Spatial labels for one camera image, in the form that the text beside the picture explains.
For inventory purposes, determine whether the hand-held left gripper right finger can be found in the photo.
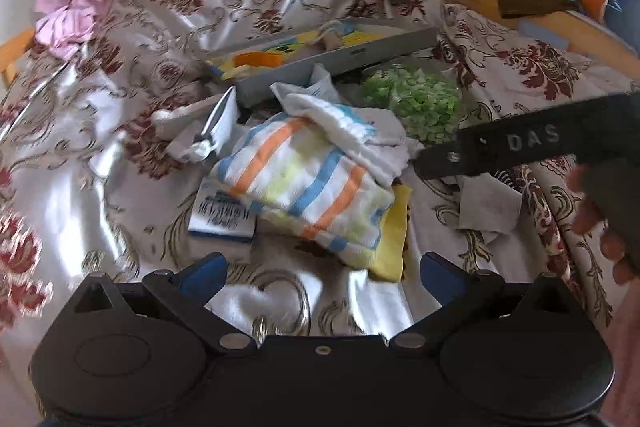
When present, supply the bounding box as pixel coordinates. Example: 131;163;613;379
389;252;577;352

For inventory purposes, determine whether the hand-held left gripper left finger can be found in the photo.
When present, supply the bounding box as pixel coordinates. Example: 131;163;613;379
74;252;257;353

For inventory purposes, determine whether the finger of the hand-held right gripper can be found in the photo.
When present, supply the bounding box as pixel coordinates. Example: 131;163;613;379
413;138;482;182

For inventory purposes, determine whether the white towel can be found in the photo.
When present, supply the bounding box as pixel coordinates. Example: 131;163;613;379
271;81;425;185

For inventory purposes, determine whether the clear plastic packet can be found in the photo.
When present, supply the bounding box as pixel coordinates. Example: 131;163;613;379
307;66;343;104

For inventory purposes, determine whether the white glove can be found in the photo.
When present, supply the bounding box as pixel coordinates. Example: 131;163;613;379
151;101;223;164

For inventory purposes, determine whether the grey tray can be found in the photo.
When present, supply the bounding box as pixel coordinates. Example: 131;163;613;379
207;19;438;108

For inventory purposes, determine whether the person's right hand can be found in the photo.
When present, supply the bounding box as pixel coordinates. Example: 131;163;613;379
569;166;640;286

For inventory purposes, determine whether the bag of green pieces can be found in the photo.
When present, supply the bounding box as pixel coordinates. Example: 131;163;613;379
359;66;467;145

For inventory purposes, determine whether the white barcode packet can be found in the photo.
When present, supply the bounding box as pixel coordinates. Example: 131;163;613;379
188;178;257;244

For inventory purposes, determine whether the grey cloth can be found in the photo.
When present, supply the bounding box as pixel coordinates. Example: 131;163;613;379
457;174;522;244

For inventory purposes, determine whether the floral satin bedspread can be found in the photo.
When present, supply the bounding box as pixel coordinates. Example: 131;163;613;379
0;0;640;358

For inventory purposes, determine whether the striped towel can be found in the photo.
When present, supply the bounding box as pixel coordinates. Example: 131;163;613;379
212;114;397;269

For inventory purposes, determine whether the yellow felt piece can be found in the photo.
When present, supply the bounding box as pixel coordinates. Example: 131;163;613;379
345;26;388;44

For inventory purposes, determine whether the blue cloth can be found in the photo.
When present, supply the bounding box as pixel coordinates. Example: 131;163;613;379
607;0;640;40

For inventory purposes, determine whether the shiny dark-edged pouch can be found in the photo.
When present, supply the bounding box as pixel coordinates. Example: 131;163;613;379
197;86;240;148

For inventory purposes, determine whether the small plush doll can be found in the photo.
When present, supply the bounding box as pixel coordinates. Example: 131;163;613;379
305;21;353;58

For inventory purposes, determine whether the yellow printed cloth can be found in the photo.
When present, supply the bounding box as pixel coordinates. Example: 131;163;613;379
212;34;306;75

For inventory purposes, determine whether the orange cloth piece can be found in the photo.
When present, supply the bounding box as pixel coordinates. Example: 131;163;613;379
233;51;285;68

